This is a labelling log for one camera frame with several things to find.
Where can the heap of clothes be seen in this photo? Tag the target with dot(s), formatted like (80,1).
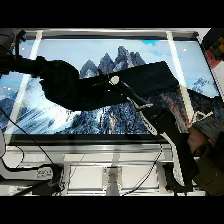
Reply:
(215,43)

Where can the grey checked garment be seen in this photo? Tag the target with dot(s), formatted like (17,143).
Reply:
(210,127)

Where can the brown garment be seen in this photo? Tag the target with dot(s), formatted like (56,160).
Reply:
(197,140)

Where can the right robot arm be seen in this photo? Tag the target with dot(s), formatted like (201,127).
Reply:
(174,135)

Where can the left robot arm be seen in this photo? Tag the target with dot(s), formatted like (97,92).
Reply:
(19,65)

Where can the dark olive garment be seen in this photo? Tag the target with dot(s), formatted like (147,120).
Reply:
(212,173)

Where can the black garment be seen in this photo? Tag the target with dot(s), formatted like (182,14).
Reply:
(68,87)

